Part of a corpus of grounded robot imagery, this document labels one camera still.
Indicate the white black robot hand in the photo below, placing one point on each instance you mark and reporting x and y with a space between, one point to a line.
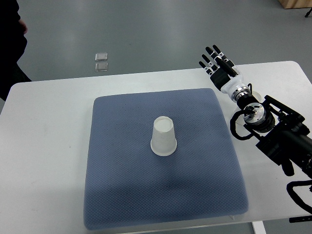
222 77

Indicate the white paper cup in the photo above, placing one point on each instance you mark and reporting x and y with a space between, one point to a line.
163 142
257 96

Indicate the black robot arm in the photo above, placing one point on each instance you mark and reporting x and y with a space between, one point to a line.
280 130

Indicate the wooden box corner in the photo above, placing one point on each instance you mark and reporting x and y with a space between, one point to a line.
295 4

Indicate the white paper cup on mat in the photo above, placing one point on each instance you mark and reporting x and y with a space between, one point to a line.
163 142

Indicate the black tripod foot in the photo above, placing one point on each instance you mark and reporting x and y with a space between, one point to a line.
308 13

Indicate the blue quilted mat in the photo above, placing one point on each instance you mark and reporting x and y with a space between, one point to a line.
127 184

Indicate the upper metal floor plate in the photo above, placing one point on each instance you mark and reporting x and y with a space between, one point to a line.
101 56

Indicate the white table leg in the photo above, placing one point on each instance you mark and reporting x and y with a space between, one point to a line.
258 227

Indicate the black table control panel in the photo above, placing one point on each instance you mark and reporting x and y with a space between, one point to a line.
300 219

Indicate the person in dark clothes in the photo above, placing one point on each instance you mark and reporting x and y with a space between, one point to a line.
12 46

